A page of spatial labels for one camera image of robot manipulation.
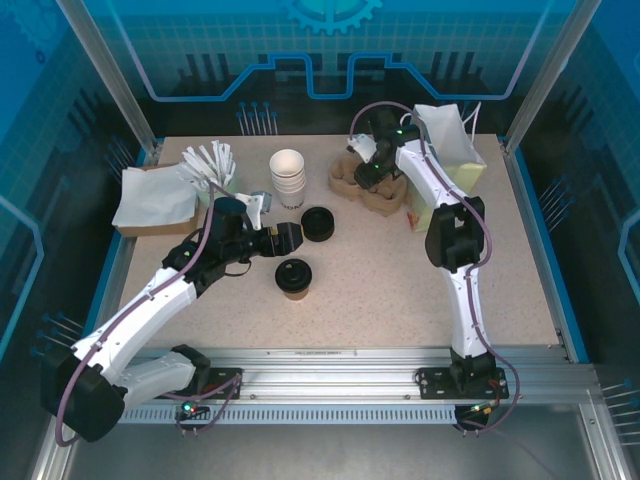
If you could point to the brown pulp cup carrier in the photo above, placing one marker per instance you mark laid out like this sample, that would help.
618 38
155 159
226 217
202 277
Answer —
387 200

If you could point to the black plastic cup lid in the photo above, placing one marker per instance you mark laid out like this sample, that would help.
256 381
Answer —
293 274

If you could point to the landscape print paper bag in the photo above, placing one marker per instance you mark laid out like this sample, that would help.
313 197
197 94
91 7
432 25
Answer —
445 130

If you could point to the white paper napkin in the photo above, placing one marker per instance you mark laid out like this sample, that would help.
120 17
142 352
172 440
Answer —
155 197

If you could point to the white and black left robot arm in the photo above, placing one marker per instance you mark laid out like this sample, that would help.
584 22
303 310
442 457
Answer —
135 315

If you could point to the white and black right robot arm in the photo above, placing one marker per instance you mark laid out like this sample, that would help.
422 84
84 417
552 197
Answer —
462 310

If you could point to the black cup lid stack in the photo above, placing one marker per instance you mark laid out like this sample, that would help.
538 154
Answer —
317 225

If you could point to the brown cardboard napkin box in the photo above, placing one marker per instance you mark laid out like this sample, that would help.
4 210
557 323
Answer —
160 229

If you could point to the blue table edge strip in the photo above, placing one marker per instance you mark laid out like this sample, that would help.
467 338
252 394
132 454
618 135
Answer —
116 260
548 250

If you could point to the small LED circuit board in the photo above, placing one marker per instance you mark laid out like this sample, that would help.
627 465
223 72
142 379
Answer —
190 409
482 409

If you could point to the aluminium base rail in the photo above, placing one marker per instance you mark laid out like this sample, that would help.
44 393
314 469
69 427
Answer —
325 375

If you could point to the aluminium frame post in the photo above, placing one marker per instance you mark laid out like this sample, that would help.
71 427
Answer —
110 80
550 75

